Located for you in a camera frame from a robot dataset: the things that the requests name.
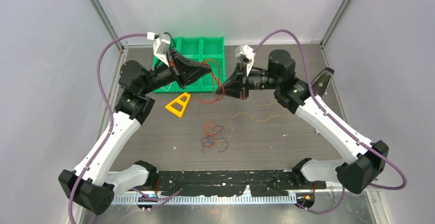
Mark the black metronome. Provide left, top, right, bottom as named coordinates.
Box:
left=311, top=67, right=335, bottom=98

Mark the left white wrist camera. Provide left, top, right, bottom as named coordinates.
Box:
left=147, top=32, right=171, bottom=66

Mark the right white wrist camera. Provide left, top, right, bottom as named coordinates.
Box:
left=235, top=45, right=255, bottom=76

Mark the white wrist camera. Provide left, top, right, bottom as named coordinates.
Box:
left=235, top=45, right=255, bottom=76
left=147, top=32, right=171, bottom=66

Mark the slotted cable duct rail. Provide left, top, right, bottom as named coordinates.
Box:
left=112, top=193, right=298, bottom=205

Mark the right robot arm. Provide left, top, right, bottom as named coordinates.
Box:
left=216, top=45, right=389, bottom=194

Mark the orange wire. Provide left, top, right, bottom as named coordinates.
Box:
left=202, top=104, right=227, bottom=147

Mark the yellow wire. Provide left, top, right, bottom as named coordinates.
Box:
left=226, top=101, right=287, bottom=141

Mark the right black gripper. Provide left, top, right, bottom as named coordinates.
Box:
left=216, top=62, right=280, bottom=100

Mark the yellow triangular plastic bracket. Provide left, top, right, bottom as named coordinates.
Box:
left=165, top=92, right=191, bottom=118

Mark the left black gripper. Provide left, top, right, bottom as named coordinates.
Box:
left=141, top=48, right=211, bottom=94

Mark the green six-compartment bin tray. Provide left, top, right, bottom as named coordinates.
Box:
left=155, top=37, right=226, bottom=93

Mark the purple wire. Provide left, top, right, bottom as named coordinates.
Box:
left=201, top=125, right=229, bottom=154

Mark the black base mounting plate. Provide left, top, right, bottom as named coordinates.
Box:
left=134, top=169, right=326, bottom=197

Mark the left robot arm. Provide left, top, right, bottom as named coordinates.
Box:
left=58, top=49, right=212, bottom=215

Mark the red wire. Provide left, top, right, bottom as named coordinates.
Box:
left=197, top=58, right=226, bottom=105

